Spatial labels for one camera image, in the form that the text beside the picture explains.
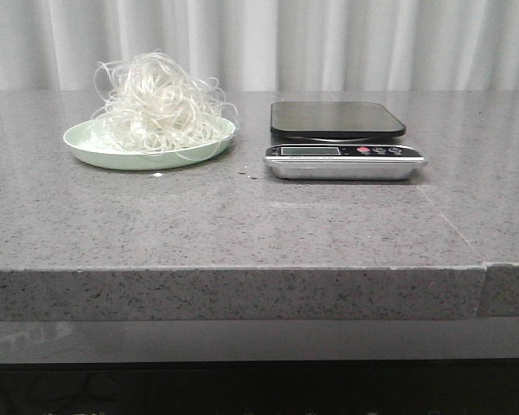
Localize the white vermicelli noodle bundle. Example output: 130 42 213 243
90 51 239 162

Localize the black and silver kitchen scale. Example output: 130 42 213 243
264 101 426 181

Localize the white curtain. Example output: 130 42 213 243
0 1 519 91

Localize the light green plate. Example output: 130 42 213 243
63 118 236 170

